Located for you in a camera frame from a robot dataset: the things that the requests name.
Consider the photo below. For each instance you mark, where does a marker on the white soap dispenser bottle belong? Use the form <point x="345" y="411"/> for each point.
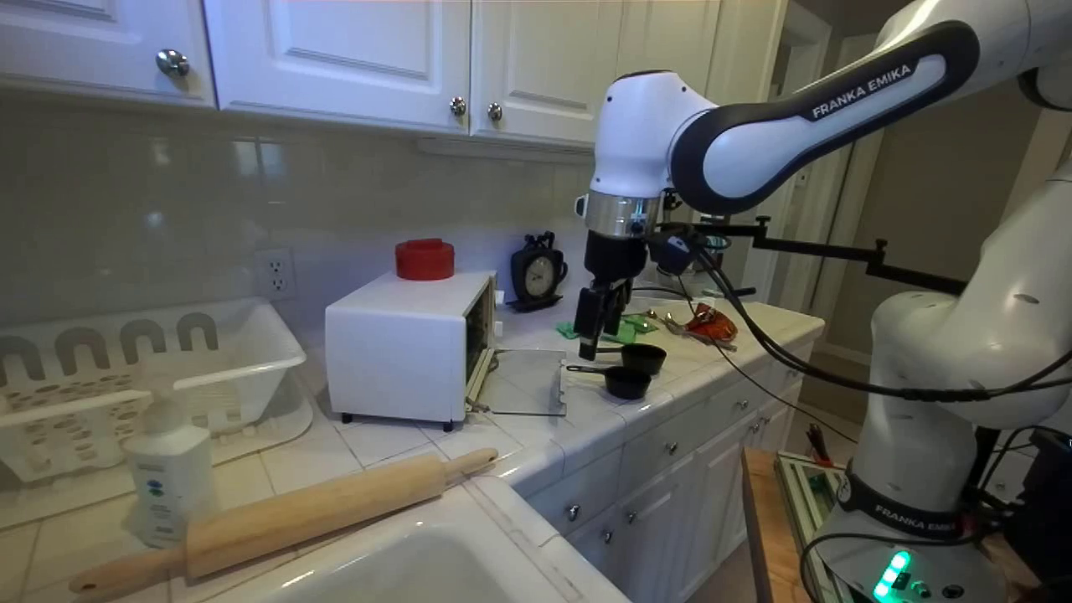
<point x="168" y="473"/>

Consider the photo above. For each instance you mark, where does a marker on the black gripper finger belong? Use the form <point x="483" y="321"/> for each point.
<point x="617" y="305"/>
<point x="589" y="324"/>

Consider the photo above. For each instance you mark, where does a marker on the white cabinet door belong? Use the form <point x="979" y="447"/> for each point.
<point x="546" y="56"/>
<point x="88" y="39"/>
<point x="672" y="35"/>
<point x="335" y="52"/>

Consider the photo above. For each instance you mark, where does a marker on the wooden board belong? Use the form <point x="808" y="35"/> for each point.
<point x="772" y="536"/>

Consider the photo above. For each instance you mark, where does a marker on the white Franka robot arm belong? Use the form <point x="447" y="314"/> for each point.
<point x="782" y="121"/>

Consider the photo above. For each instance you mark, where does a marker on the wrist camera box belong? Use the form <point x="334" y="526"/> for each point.
<point x="672" y="256"/>

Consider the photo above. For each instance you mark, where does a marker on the black kitchen clock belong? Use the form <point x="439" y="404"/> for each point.
<point x="538" y="273"/>

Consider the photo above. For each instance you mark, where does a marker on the green packet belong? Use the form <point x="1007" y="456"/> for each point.
<point x="635" y="325"/>

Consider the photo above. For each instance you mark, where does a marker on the silver cabinet knob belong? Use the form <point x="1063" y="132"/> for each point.
<point x="457" y="108"/>
<point x="495" y="112"/>
<point x="172" y="63"/>

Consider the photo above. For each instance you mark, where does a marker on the white toaster oven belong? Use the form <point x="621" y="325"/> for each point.
<point x="404" y="345"/>

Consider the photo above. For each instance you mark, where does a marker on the white base cabinet with drawers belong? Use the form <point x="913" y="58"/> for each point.
<point x="672" y="490"/>

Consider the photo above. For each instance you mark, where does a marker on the large black measuring cup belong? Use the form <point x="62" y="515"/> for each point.
<point x="645" y="357"/>

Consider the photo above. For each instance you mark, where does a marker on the orange tool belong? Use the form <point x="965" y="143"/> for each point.
<point x="713" y="324"/>

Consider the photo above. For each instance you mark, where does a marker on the white sink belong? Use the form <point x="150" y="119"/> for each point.
<point x="423" y="572"/>

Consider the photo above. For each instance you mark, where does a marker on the glass oven door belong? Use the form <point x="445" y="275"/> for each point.
<point x="524" y="381"/>

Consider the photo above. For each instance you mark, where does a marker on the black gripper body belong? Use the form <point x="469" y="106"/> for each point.
<point x="615" y="256"/>

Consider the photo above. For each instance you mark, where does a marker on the white wall outlet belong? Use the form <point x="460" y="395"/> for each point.
<point x="280" y="275"/>

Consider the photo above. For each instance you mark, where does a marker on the black control box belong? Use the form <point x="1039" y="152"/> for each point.
<point x="1050" y="515"/>

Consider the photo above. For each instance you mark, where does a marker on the wooden rolling pin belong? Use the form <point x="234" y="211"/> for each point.
<point x="304" y="517"/>

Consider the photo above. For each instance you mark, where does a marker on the red round container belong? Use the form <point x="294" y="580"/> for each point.
<point x="423" y="258"/>

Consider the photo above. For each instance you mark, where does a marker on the small black measuring cup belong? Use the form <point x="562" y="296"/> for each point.
<point x="627" y="382"/>

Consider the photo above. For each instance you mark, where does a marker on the white dish rack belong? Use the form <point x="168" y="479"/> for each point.
<point x="239" y="345"/>

